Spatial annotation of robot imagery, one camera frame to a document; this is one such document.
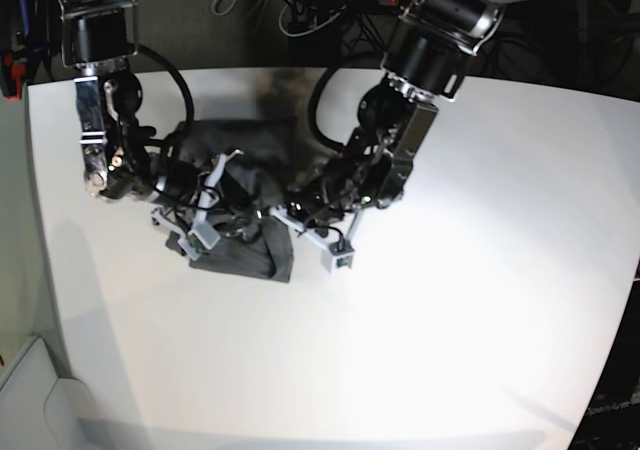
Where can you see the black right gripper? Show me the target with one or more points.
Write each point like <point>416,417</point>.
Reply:
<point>187,193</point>

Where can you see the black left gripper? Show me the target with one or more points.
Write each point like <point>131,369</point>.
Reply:
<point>338,190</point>

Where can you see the dark grey t-shirt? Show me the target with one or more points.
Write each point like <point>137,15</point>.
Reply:
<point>266,251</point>

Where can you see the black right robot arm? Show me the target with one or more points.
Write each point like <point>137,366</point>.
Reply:
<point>122,158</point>

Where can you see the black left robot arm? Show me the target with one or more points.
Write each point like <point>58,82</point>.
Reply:
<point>427,58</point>

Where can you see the red clamp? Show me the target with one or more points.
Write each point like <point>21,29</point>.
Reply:
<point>12,76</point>

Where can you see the grey tray corner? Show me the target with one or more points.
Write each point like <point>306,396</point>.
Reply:
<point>40,410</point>

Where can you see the blue tool handle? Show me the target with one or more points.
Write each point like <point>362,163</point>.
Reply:
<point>25,12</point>

